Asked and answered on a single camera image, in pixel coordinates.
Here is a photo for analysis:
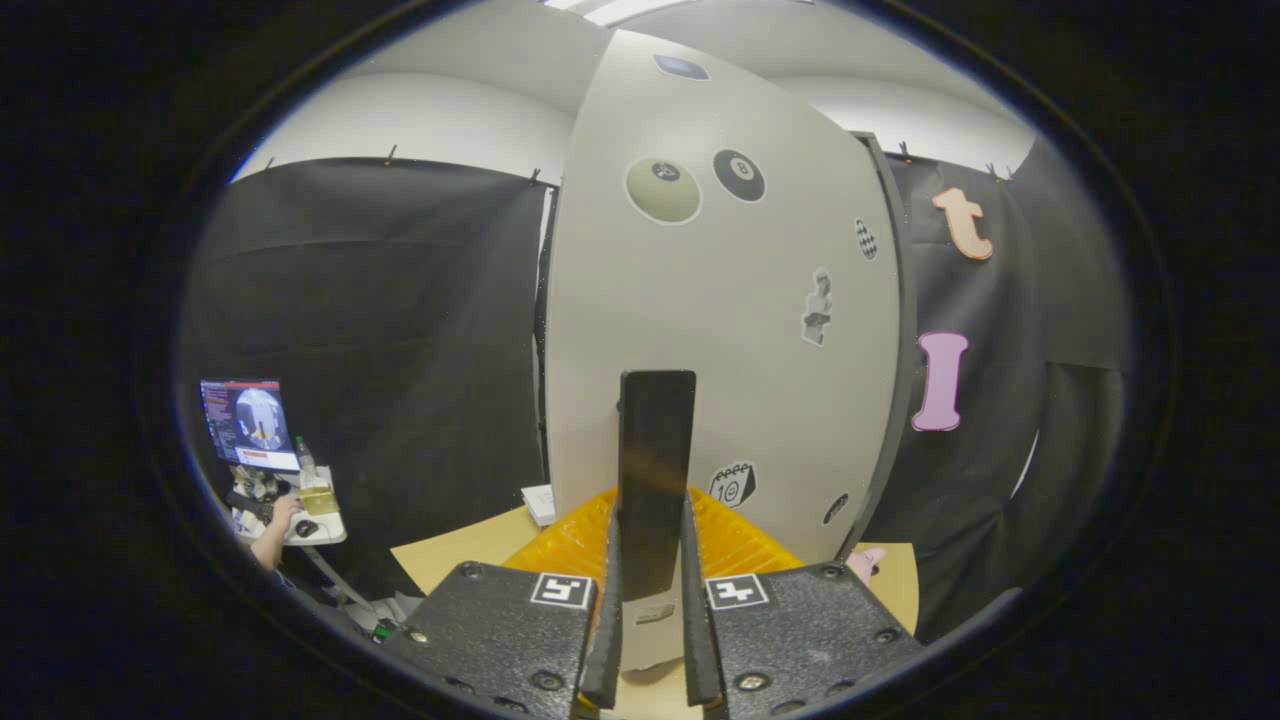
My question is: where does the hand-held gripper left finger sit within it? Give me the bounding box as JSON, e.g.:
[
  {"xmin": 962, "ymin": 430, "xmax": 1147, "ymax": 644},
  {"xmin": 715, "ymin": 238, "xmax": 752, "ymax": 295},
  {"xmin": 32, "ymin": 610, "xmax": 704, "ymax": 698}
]
[{"xmin": 375, "ymin": 487, "xmax": 626, "ymax": 720}]

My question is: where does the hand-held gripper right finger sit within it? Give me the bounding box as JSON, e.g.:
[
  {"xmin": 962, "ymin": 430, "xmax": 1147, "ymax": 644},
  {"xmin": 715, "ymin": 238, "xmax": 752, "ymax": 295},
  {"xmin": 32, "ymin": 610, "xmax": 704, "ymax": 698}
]
[{"xmin": 681, "ymin": 487, "xmax": 927, "ymax": 719}]

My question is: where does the beige shoe cabinet door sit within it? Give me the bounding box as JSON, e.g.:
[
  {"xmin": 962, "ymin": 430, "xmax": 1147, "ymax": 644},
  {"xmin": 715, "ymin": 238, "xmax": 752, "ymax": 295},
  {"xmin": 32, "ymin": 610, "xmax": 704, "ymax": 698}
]
[{"xmin": 544, "ymin": 29, "xmax": 907, "ymax": 674}]

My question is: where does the grey shoe cabinet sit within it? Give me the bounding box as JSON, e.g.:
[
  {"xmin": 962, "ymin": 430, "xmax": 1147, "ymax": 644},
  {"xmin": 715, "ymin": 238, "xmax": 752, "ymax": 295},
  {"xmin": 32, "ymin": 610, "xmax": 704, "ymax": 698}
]
[{"xmin": 840, "ymin": 131, "xmax": 920, "ymax": 564}]

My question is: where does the small white side table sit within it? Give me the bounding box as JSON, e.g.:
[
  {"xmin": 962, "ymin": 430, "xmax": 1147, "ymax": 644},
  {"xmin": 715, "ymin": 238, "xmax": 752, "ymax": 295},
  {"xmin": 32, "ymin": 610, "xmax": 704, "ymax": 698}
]
[{"xmin": 231, "ymin": 465, "xmax": 350, "ymax": 547}]

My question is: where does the computer monitor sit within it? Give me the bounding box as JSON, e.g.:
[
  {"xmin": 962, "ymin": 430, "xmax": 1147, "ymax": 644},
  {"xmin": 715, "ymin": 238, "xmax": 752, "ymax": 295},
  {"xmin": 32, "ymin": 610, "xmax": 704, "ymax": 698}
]
[{"xmin": 199, "ymin": 377, "xmax": 302, "ymax": 474}]

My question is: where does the black backdrop cloth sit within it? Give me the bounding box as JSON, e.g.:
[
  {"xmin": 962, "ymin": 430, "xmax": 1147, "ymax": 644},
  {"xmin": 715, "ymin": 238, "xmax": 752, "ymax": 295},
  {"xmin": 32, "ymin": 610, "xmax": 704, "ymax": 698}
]
[{"xmin": 180, "ymin": 135, "xmax": 1131, "ymax": 646}]

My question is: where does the long ceiling light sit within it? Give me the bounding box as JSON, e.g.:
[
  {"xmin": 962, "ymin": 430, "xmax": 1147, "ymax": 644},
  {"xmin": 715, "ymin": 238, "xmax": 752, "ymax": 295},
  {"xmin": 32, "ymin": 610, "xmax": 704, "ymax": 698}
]
[{"xmin": 545, "ymin": 0, "xmax": 703, "ymax": 27}]

